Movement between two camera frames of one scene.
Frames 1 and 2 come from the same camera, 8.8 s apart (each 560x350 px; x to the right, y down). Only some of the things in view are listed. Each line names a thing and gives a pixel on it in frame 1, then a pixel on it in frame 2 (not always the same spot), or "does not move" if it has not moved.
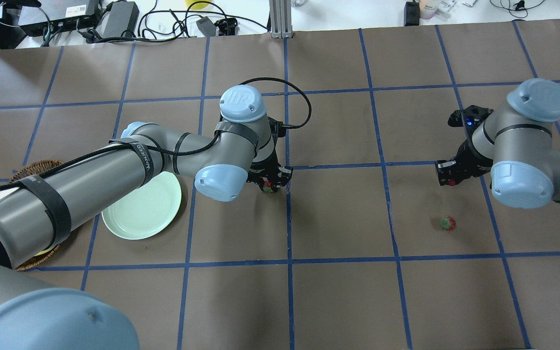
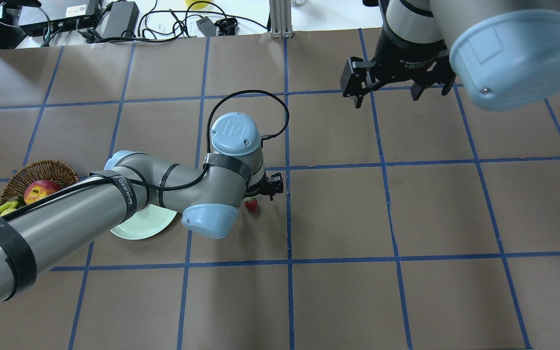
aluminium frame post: (281, 19) does not move
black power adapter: (119, 20) does not move
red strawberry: (447, 223) -> (251, 204)
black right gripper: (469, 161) -> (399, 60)
